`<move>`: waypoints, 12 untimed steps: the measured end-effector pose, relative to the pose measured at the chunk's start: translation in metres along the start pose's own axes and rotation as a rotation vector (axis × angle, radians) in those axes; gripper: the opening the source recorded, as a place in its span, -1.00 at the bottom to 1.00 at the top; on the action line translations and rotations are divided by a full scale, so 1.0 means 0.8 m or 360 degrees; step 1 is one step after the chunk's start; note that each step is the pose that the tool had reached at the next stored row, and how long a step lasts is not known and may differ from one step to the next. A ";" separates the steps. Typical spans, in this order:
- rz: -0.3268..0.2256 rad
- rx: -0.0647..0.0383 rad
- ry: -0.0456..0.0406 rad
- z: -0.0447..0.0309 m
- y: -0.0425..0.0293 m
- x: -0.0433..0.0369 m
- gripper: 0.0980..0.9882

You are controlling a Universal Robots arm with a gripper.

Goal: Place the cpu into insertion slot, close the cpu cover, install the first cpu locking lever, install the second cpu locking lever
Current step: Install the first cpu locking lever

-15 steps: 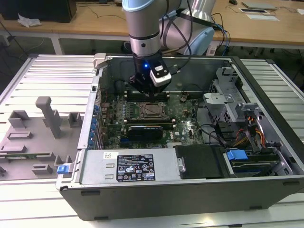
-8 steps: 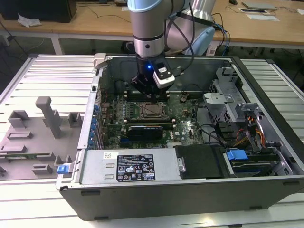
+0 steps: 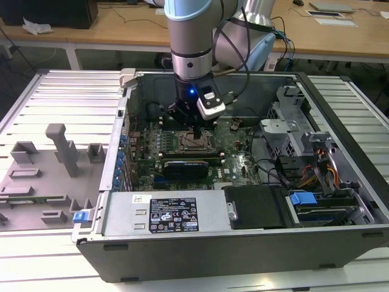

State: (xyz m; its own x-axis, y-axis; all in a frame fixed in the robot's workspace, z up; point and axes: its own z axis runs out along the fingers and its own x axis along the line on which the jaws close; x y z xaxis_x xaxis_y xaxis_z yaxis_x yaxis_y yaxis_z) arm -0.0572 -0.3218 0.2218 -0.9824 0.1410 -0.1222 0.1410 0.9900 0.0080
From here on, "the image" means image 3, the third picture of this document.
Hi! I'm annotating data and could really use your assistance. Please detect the silver CPU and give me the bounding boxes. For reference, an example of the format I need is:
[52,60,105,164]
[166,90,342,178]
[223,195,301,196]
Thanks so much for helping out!
[184,136,205,150]

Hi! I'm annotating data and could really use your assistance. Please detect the metal socket cover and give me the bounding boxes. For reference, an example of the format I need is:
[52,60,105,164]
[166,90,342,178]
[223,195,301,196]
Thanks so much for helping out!
[179,132,215,153]

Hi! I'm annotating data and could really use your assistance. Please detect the CPU socket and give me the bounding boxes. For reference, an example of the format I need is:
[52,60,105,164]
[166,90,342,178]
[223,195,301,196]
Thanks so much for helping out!
[177,131,218,155]

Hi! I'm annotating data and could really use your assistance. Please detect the black drive bay cover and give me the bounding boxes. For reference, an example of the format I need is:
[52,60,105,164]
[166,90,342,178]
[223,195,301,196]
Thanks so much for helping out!
[223,185,288,231]

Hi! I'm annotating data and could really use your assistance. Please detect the black round cooler part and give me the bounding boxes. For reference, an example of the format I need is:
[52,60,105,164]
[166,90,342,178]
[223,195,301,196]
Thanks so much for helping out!
[146,102,162,121]

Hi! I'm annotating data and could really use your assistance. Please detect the black graphics card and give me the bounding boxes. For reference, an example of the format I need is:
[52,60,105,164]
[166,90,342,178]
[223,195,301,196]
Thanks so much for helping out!
[162,160,210,180]

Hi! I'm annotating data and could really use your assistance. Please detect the green motherboard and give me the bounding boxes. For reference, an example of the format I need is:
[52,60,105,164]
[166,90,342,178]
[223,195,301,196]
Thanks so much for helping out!
[129,120,264,192]

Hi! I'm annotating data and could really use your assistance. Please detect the metal drive cage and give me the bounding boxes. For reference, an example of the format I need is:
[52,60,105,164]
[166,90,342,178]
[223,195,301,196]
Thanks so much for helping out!
[260,85,334,159]

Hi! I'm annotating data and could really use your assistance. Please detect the wooden desk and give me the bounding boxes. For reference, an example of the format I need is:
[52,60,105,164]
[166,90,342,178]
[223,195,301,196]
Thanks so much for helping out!
[0,0,389,64]

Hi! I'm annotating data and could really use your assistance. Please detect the grey power supply with label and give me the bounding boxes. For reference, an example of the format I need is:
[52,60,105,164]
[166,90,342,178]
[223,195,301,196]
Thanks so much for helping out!
[102,191,233,237]

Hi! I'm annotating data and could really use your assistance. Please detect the blue disk carrier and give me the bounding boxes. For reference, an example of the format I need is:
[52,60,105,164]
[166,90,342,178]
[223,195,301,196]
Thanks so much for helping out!
[290,190,318,212]

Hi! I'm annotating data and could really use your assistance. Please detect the black PC case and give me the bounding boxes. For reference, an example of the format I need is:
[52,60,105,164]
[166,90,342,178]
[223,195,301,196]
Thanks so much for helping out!
[71,68,389,283]

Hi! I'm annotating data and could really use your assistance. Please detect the grey parts rack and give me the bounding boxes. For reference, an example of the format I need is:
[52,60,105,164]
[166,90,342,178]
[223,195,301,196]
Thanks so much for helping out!
[0,123,107,232]

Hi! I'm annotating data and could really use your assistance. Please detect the black hard disk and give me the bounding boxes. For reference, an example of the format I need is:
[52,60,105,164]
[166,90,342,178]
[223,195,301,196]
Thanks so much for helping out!
[293,199,359,226]

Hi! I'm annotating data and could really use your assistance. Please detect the black framed tray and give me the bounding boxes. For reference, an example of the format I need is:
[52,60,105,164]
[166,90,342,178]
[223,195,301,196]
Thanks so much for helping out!
[306,9,346,18]

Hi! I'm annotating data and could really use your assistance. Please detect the crumpled white paper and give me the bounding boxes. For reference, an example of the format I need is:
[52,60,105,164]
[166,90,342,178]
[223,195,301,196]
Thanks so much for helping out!
[22,16,54,36]

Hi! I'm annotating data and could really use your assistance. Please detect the black box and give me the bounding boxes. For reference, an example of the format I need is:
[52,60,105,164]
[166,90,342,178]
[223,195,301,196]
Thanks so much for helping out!
[0,0,100,30]

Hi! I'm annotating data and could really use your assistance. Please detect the white paper sheet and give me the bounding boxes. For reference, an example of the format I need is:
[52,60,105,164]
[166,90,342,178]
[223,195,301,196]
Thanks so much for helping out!
[314,17,358,29]

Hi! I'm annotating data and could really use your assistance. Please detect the grey laptop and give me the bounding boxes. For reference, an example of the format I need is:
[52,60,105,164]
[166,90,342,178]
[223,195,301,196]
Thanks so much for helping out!
[309,1,356,14]

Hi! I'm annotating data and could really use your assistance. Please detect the green RAM stick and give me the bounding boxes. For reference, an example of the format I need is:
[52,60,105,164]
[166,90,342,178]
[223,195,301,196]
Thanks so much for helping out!
[0,196,49,207]

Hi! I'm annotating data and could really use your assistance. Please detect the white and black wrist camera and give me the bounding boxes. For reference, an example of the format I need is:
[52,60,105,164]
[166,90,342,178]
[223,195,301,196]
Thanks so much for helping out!
[196,86,227,121]

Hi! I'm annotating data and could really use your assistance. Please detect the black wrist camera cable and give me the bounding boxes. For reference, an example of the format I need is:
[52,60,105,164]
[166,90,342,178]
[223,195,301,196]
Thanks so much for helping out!
[212,5,253,105]

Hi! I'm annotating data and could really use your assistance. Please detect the black internal cables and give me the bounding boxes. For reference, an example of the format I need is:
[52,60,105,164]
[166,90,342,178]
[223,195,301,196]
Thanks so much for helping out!
[248,127,291,187]

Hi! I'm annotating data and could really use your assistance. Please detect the blue cable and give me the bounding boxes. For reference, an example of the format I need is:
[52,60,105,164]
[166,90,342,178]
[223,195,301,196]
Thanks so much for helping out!
[275,29,297,71]

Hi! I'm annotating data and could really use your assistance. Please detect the orange and yellow wires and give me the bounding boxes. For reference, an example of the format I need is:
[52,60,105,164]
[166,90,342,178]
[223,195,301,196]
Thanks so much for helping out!
[299,148,340,188]

